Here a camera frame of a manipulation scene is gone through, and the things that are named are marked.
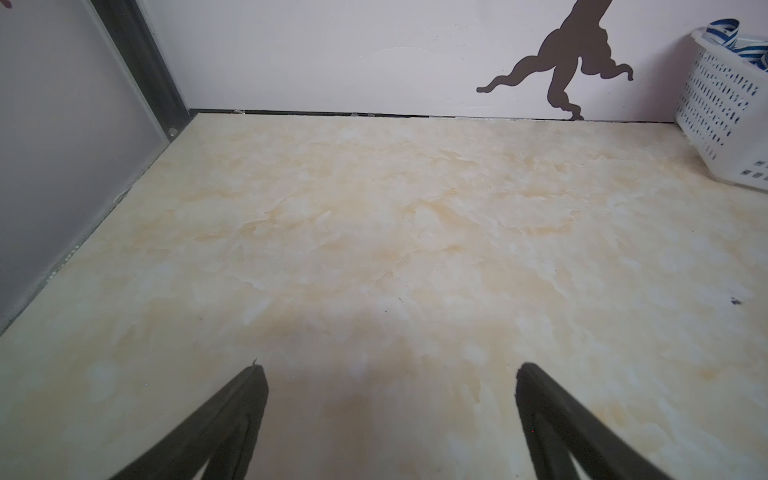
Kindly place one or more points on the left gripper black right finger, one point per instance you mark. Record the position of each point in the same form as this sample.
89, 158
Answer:
560, 432

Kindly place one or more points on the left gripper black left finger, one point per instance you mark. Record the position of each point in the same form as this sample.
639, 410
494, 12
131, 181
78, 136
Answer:
217, 440

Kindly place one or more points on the blue white striped tank top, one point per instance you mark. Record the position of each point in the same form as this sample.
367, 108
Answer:
726, 32

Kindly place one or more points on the white plastic laundry basket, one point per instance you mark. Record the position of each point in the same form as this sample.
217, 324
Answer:
723, 113

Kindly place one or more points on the black metal frame post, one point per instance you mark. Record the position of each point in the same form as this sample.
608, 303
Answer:
131, 34

